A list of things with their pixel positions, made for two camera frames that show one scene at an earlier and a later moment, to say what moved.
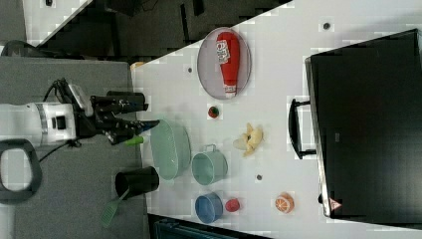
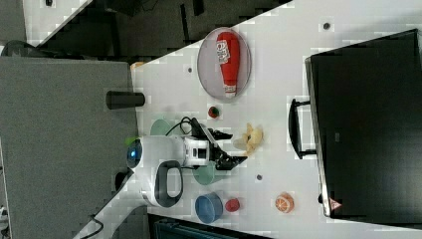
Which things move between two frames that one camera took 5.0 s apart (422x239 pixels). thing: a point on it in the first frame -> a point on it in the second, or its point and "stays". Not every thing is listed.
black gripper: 110,116 -> 222,159
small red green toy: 213,112 stays
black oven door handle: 295,128 stays
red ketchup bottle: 228,54 stays
